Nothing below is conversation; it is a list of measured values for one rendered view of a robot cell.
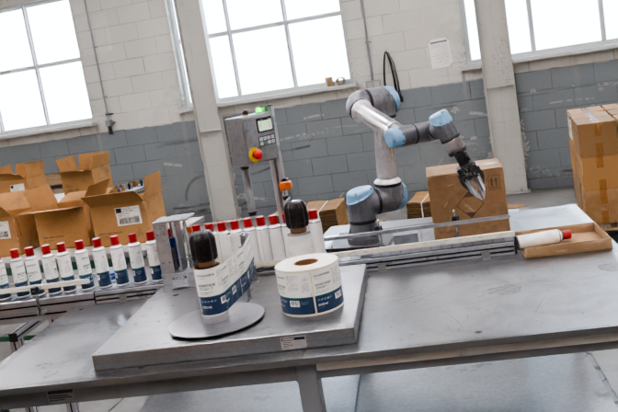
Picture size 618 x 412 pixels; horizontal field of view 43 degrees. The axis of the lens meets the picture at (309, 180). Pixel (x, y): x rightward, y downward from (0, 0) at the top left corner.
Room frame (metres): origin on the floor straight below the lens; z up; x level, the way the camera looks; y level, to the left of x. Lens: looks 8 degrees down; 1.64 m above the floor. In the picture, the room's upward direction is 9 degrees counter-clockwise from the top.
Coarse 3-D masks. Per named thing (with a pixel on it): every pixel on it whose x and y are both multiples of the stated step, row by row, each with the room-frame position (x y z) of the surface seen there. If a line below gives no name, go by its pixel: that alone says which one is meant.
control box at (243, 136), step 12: (228, 120) 3.01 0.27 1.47; (240, 120) 2.96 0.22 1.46; (252, 120) 2.99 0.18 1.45; (228, 132) 3.02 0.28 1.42; (240, 132) 2.97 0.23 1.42; (252, 132) 2.99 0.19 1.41; (264, 132) 3.03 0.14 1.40; (240, 144) 2.98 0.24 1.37; (252, 144) 2.98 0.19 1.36; (276, 144) 3.07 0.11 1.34; (240, 156) 2.99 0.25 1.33; (252, 156) 2.97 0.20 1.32; (264, 156) 3.02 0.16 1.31; (276, 156) 3.06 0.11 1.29
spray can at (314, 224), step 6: (312, 210) 2.93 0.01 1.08; (312, 216) 2.93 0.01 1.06; (312, 222) 2.92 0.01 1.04; (318, 222) 2.92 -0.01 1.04; (312, 228) 2.92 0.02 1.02; (318, 228) 2.92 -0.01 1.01; (312, 234) 2.92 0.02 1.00; (318, 234) 2.92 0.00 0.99; (318, 240) 2.92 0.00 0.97; (318, 246) 2.92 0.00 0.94; (324, 246) 2.93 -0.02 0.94; (318, 252) 2.92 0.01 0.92; (324, 252) 2.92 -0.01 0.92
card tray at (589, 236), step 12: (540, 228) 2.94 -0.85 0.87; (552, 228) 2.93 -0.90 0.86; (564, 228) 2.92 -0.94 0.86; (576, 228) 2.92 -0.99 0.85; (588, 228) 2.91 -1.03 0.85; (600, 228) 2.80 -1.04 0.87; (564, 240) 2.84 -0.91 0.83; (576, 240) 2.82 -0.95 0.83; (588, 240) 2.79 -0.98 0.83; (600, 240) 2.66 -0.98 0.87; (528, 252) 2.70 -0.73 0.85; (540, 252) 2.69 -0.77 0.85; (552, 252) 2.68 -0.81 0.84; (564, 252) 2.68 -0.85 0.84; (576, 252) 2.67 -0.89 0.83
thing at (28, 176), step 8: (0, 168) 7.12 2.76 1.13; (8, 168) 7.22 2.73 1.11; (16, 168) 7.28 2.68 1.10; (24, 168) 7.24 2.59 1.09; (32, 168) 6.99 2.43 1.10; (40, 168) 7.10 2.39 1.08; (0, 176) 6.91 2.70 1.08; (8, 176) 6.89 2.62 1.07; (16, 176) 6.87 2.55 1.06; (24, 176) 7.22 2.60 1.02; (32, 176) 6.98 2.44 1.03; (40, 176) 7.08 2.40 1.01; (0, 184) 6.99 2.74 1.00; (8, 184) 6.96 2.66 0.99; (16, 184) 6.93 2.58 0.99; (24, 184) 6.90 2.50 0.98; (32, 184) 6.96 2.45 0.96; (40, 184) 7.06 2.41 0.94; (0, 192) 7.00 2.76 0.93
